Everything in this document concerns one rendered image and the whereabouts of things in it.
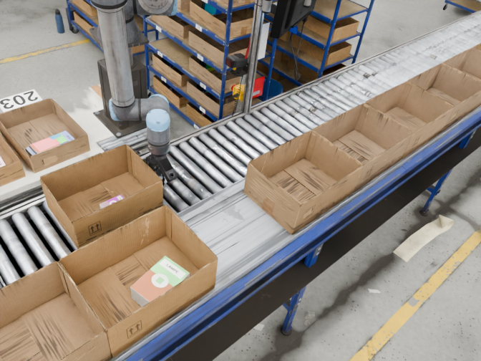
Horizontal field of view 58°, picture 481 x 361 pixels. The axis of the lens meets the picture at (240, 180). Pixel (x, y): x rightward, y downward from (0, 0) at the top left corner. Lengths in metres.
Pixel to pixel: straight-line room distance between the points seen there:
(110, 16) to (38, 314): 0.96
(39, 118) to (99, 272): 1.15
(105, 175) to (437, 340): 1.99
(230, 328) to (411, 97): 1.58
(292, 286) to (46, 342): 0.97
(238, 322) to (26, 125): 1.46
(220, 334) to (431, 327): 1.44
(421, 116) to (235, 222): 1.31
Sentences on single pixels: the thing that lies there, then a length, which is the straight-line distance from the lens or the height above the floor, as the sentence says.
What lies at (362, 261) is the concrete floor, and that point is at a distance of 2.89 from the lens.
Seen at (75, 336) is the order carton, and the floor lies 0.89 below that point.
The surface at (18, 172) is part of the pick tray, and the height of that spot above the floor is 0.78.
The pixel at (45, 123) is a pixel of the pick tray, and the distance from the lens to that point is 2.45.
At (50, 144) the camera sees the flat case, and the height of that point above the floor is 0.80.
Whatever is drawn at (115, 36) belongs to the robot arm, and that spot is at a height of 1.48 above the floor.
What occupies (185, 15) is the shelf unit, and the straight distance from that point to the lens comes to 3.14.
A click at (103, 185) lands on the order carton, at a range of 2.03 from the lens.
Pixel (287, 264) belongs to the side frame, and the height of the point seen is 0.79.
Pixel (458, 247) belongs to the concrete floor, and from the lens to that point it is 3.29.
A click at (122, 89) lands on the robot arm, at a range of 1.72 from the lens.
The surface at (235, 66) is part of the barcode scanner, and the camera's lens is 2.33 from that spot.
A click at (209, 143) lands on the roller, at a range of 2.27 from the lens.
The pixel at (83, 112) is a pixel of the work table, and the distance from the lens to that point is 2.51.
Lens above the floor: 2.16
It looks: 43 degrees down
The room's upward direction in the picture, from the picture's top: 8 degrees clockwise
